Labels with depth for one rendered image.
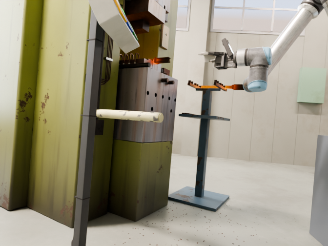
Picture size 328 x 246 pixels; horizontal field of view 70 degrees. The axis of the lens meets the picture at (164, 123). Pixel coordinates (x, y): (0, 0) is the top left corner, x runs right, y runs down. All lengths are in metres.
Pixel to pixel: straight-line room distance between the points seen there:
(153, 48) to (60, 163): 1.08
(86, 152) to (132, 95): 0.55
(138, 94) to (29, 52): 0.71
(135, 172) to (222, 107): 3.39
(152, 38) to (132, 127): 0.81
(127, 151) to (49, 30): 0.86
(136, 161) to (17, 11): 1.15
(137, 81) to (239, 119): 3.42
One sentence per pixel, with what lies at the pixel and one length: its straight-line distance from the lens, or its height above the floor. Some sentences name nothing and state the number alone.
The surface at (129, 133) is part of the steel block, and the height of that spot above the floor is 0.51.
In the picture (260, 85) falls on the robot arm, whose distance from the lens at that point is 1.26.
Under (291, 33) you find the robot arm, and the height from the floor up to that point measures 1.14.
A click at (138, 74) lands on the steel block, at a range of 1.43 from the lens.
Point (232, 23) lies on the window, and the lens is 4.97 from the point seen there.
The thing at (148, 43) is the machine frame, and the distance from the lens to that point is 1.95.
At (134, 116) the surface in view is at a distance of 1.11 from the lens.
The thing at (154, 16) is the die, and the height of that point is 1.27.
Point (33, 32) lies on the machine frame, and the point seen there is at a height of 1.08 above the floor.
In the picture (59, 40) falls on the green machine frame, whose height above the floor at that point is 1.02.
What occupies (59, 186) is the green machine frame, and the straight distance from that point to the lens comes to 1.46.
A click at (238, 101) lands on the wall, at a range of 4.66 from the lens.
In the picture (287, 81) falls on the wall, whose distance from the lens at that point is 4.97.
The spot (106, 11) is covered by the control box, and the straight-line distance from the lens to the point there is 0.91.
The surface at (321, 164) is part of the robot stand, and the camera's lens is 1.64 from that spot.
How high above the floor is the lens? 0.60
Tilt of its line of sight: level
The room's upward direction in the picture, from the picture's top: 5 degrees clockwise
